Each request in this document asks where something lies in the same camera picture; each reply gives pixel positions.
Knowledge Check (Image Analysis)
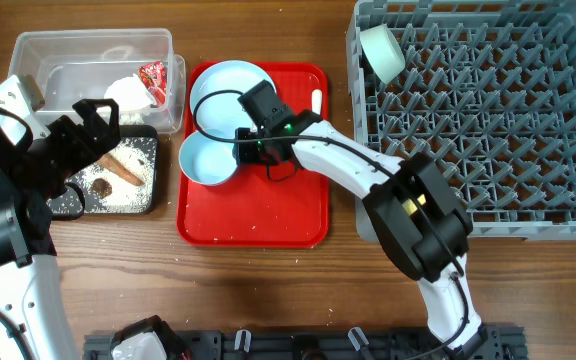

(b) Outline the black food waste tray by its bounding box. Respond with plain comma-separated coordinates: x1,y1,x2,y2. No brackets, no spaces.
47,125,159,220

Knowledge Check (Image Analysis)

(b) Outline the light blue plate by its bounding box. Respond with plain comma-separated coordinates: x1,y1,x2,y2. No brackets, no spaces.
189,60,276,138

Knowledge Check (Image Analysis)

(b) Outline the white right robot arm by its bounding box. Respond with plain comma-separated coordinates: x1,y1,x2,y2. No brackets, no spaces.
238,80,485,359

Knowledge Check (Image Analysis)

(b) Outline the clear plastic waste bin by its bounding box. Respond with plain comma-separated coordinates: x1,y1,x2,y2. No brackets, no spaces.
8,28,186,134

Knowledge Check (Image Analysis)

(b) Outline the light blue rice bowl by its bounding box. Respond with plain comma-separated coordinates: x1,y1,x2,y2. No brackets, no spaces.
179,131,238,186

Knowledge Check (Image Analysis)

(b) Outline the mint green bowl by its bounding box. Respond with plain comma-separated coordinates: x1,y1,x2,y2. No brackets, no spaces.
359,24,406,83

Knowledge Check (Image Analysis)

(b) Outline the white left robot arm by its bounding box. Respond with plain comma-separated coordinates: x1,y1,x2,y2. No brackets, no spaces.
0,99,120,359

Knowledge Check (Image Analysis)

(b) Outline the yellow plastic cup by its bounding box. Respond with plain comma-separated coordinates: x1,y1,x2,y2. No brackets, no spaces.
402,195,426,215

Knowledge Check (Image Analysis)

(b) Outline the brown food lump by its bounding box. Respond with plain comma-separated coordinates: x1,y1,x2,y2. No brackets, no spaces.
91,178,113,199

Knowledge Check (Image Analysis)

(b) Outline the white rice pile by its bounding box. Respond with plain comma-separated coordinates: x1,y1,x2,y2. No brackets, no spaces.
68,137,158,214

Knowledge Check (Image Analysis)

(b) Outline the red snack wrapper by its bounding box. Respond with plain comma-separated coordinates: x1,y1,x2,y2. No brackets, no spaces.
138,61,167,106

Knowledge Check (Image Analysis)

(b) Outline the grey dishwasher rack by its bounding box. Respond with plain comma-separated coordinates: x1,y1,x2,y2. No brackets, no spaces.
346,1,576,241

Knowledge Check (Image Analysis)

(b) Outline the white plastic spoon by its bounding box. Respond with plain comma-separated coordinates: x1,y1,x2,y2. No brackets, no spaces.
311,89,323,115

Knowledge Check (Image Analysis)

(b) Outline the brown carrot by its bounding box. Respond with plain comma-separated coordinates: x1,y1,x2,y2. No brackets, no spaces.
96,154,144,186

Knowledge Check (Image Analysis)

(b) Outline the crumpled white tissue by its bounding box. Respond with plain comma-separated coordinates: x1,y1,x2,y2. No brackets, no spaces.
103,74,157,112

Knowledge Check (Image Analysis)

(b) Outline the red serving tray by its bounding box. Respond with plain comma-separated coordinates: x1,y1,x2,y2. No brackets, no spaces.
175,60,331,249

